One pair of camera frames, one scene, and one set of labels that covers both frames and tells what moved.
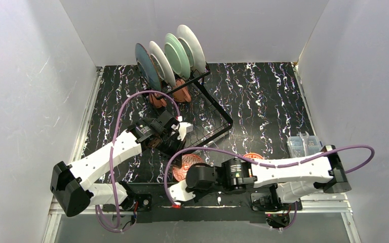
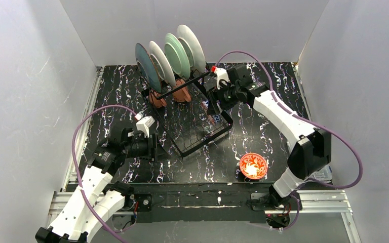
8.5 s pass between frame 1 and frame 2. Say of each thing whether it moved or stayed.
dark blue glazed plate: stayed
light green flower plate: stayed
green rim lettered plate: stayed
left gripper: moved
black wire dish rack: stayed
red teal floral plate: stayed
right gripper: moved
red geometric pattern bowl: moved
